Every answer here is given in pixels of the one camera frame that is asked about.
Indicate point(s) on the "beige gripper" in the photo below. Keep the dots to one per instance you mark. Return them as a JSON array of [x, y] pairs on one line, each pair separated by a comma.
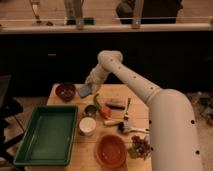
[[94, 86]]

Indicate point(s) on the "blue grey sponge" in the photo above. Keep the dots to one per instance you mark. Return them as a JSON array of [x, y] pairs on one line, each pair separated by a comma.
[[84, 90]]

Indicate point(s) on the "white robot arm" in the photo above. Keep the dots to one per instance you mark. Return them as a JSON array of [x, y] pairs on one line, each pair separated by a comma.
[[173, 130]]

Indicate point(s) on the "dark purple bowl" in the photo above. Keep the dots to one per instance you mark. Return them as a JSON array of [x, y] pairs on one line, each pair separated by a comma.
[[66, 91]]

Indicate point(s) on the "orange bowl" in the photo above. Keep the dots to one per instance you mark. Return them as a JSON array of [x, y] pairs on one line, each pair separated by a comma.
[[110, 151]]

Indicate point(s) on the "green chili pepper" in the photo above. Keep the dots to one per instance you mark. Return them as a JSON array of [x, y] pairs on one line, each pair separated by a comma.
[[96, 103]]

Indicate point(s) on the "grey black eraser block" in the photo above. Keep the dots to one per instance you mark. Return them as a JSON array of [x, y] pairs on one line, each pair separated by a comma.
[[116, 104]]

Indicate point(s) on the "small metal cup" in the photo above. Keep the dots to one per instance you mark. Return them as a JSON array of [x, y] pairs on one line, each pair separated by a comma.
[[90, 111]]

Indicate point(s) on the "orange carrot toy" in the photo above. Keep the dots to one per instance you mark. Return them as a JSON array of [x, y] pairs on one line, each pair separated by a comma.
[[105, 112]]

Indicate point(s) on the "metal fork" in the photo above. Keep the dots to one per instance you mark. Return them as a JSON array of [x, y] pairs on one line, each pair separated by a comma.
[[126, 116]]

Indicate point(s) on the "white cup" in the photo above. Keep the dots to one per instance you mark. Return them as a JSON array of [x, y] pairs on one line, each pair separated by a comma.
[[87, 126]]

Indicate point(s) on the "black dish brush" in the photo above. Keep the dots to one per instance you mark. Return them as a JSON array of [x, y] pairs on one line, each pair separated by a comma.
[[125, 128]]

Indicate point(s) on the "green box on shelf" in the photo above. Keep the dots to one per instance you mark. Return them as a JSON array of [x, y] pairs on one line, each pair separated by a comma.
[[84, 21]]

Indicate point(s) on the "person in background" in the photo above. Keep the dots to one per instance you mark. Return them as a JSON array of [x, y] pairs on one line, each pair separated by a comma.
[[154, 11]]

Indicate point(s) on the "green plastic tray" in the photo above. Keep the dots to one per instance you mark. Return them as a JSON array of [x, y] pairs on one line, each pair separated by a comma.
[[49, 137]]

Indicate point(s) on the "black chair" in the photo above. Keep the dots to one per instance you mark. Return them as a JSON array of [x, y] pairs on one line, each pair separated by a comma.
[[8, 107]]

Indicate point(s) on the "yellow handled tool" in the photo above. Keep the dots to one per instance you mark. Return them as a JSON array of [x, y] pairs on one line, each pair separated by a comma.
[[111, 122]]

